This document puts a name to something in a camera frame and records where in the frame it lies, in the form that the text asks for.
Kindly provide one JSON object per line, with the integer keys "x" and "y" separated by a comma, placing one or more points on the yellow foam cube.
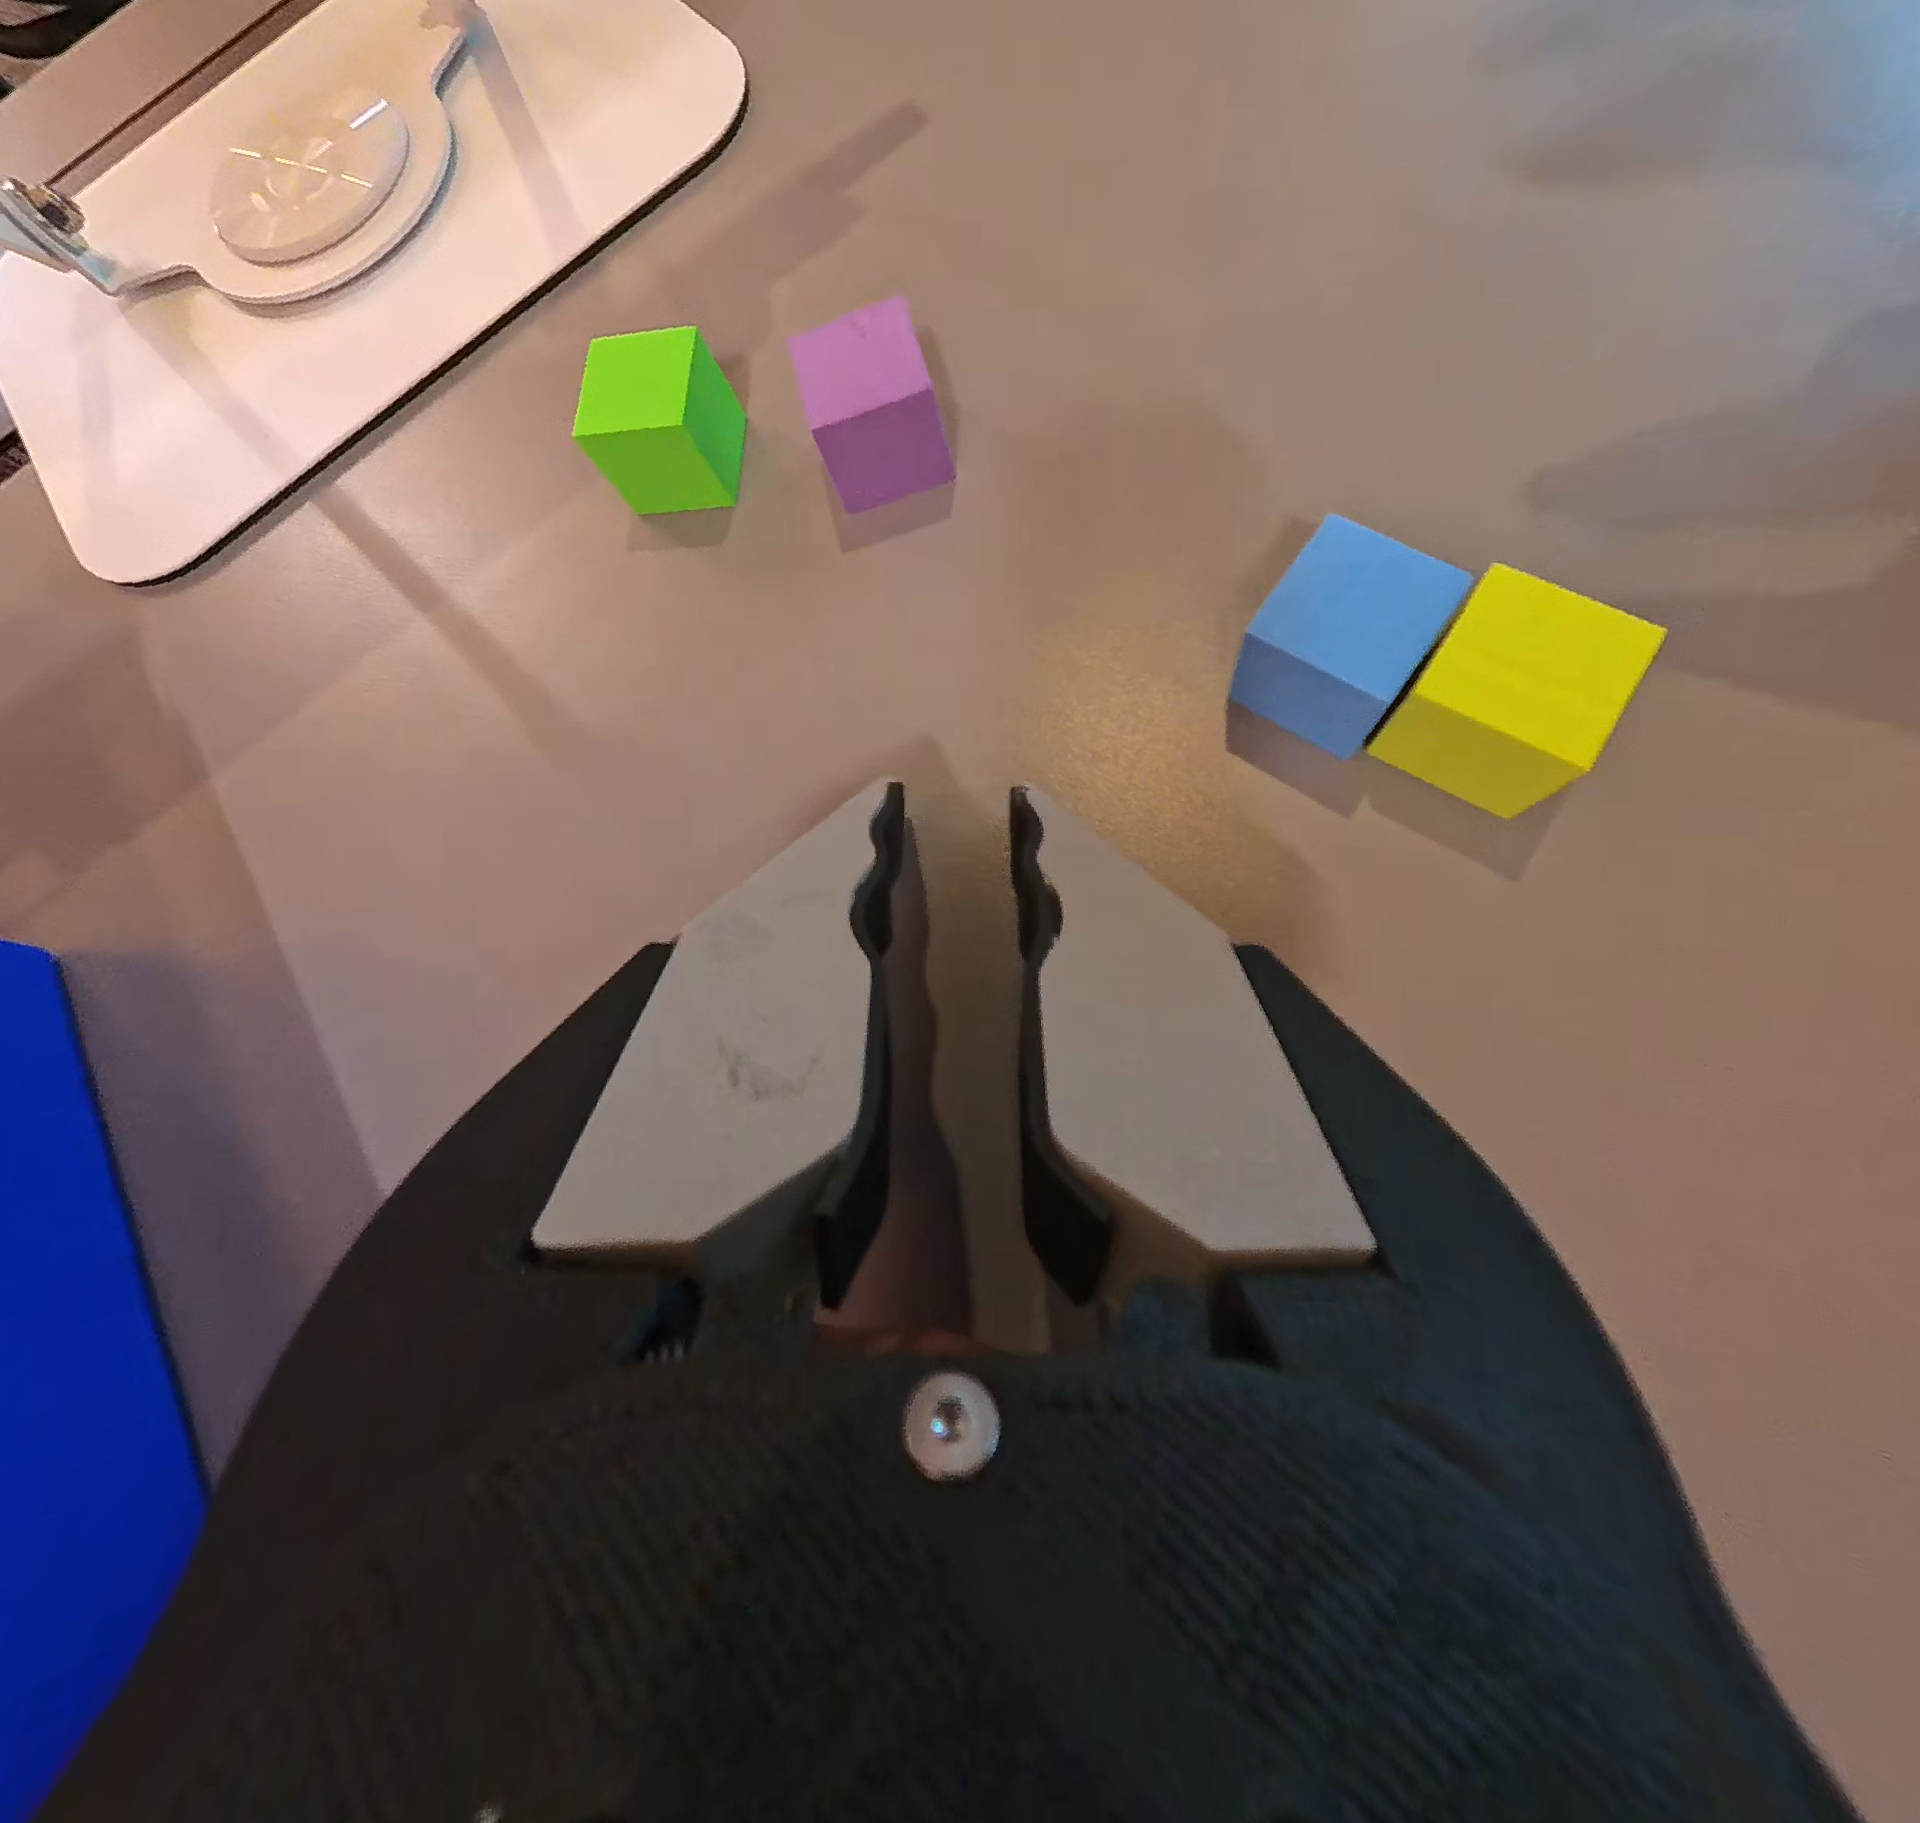
{"x": 1517, "y": 684}

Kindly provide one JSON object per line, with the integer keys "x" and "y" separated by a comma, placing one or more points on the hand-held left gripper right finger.
{"x": 1185, "y": 1089}

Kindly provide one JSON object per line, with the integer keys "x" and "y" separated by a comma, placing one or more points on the light blue foam cube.
{"x": 1334, "y": 623}

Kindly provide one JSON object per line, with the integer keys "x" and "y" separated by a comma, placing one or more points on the purple foam cube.
{"x": 871, "y": 397}

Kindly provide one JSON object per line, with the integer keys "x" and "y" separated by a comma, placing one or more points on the blue plastic bin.
{"x": 76, "y": 1328}

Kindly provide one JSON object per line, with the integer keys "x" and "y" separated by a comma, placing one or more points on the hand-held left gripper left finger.
{"x": 705, "y": 1071}

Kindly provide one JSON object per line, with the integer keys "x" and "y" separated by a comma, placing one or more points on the white document stand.
{"x": 602, "y": 126}

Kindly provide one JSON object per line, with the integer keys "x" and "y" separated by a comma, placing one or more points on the green foam cube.
{"x": 653, "y": 414}

